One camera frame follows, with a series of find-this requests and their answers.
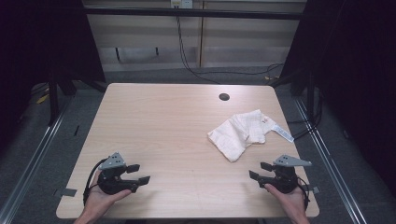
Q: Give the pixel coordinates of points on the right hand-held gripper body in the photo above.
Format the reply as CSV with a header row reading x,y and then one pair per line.
x,y
285,179

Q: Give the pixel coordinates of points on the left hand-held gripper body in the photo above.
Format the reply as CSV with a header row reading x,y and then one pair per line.
x,y
112,185

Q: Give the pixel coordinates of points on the white cloth with pink print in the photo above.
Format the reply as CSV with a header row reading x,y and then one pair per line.
x,y
243,133

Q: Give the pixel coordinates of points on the person's left hand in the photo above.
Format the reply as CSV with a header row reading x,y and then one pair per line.
x,y
98,200

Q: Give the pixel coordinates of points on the person's right hand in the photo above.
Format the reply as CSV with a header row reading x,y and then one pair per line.
x,y
292,202

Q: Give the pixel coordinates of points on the small dark tape piece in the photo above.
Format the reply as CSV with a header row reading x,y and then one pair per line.
x,y
315,189

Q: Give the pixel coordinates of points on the large grey tape piece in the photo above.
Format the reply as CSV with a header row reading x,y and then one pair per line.
x,y
66,192

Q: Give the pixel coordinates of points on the black floor tape strip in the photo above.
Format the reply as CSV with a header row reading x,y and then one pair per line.
x,y
76,130

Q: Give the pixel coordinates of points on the black metal stand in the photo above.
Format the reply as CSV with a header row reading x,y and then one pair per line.
x,y
310,93
53,99

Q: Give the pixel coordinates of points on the yellow floor marker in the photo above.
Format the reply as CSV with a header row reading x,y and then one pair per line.
x,y
43,99

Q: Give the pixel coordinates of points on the black curtain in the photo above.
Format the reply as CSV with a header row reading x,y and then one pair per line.
x,y
37,40
358,77

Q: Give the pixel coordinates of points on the black horizontal bar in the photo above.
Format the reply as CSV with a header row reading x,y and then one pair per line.
x,y
193,13

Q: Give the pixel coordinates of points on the white power outlet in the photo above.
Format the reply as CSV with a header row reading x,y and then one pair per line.
x,y
182,3

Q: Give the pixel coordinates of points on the aluminium floor rail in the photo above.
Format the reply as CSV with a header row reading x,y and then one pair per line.
x,y
330,158
34,158

